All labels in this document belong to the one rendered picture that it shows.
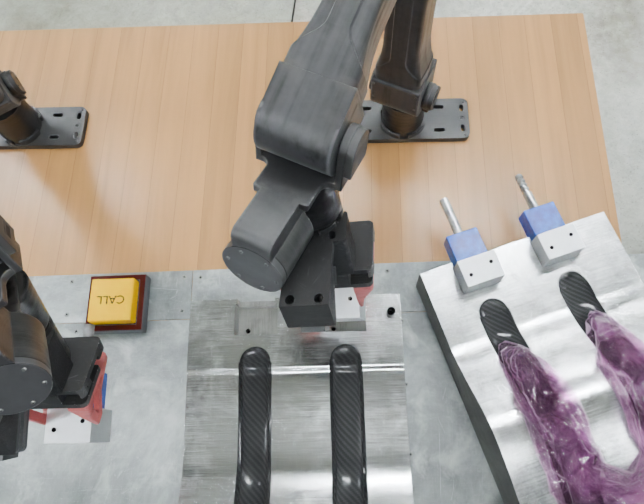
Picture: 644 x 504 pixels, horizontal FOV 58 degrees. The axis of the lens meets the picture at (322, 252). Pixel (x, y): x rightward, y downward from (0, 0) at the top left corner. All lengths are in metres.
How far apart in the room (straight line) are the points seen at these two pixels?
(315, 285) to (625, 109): 1.65
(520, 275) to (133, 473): 0.56
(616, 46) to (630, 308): 1.46
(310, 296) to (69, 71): 0.72
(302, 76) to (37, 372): 0.30
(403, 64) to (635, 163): 1.31
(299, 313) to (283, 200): 0.10
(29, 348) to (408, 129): 0.60
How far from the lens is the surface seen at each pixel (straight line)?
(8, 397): 0.52
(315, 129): 0.45
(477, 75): 0.99
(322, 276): 0.51
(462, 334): 0.76
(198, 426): 0.73
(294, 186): 0.48
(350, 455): 0.71
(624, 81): 2.11
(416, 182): 0.88
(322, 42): 0.47
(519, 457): 0.71
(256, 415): 0.72
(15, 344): 0.51
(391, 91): 0.79
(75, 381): 0.61
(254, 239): 0.45
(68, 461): 0.87
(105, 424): 0.72
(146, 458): 0.83
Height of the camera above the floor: 1.59
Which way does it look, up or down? 70 degrees down
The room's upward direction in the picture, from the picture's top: 10 degrees counter-clockwise
